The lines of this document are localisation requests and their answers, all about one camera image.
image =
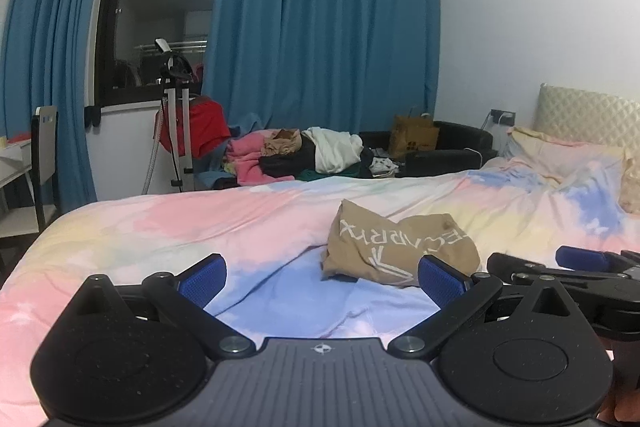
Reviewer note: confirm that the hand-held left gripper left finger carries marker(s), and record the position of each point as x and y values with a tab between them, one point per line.
202	279

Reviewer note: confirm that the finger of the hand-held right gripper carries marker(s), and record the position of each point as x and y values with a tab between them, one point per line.
510	267
585	257

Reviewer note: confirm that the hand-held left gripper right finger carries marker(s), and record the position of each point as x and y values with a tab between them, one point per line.
442	282

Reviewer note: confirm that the tan printed t-shirt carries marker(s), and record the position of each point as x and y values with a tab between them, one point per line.
380	237

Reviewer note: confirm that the pastel tie-dye bed blanket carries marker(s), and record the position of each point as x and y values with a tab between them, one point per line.
175	222

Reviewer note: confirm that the peach pillow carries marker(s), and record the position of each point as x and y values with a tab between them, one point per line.
560	152

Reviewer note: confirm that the pink cloth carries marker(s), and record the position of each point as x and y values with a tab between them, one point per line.
247	162

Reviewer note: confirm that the white patterned cloth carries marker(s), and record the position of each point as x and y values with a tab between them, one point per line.
382	166

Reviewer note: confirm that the black sofa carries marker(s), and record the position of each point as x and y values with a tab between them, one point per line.
460	139

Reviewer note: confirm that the cream quilted headboard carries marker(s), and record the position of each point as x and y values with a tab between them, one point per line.
590	117

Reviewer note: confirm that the black cloth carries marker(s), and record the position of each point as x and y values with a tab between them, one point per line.
285	164

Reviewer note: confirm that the brown paper bag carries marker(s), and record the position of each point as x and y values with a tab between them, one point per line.
412	137

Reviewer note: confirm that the red cloth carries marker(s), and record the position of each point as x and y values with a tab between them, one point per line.
207	127

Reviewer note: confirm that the beige cloth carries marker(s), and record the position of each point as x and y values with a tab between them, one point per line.
282	144

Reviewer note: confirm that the dark green cloth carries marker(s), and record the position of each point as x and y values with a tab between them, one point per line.
325	174

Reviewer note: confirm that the blue cloth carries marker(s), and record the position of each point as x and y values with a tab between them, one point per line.
247	122

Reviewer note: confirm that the grey black chair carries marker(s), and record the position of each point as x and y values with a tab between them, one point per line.
46	157

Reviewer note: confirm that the white dressing table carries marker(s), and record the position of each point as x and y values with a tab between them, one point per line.
15	162

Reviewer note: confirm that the wide blue curtain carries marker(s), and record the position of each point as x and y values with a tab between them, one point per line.
325	17

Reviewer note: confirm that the narrow blue curtain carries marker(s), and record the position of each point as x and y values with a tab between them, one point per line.
50	32

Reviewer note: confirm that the bedside wall outlet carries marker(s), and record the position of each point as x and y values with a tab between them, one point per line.
502	117

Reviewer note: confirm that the black wall bracket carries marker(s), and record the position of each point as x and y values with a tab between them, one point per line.
92	117

